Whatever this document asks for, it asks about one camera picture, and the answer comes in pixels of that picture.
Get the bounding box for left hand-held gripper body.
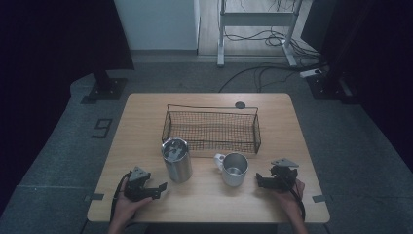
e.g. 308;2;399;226
123;166;152;203

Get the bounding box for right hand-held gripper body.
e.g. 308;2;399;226
269;157;300;191

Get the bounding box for white mug with steel inside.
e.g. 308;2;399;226
212;151;250;188

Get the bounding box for stainless steel tumbler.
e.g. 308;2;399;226
161;136;194;184

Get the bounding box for black wire mesh basket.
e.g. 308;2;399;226
161;103;262;156

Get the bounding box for person's right hand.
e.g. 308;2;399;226
272;178;307;217

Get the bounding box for person's left hand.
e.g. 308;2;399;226
111;187;154;226

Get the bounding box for black stand base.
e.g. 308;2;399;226
80;68;129;105
306;71;359;105

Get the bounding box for white power strip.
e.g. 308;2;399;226
298;67;323;79

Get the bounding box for dark curtain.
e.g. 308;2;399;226
0;0;135;209
300;0;413;164

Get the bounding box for white panel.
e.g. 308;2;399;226
113;0;202;52

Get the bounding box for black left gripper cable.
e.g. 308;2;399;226
109;171;132;223

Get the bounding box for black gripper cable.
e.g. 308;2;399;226
109;171;132;223
282;175;307;222

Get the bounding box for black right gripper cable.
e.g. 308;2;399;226
282;175;307;222

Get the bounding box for black floor cables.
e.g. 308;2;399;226
217;28;329;94

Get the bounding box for white desk frame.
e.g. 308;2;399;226
216;0;305;68

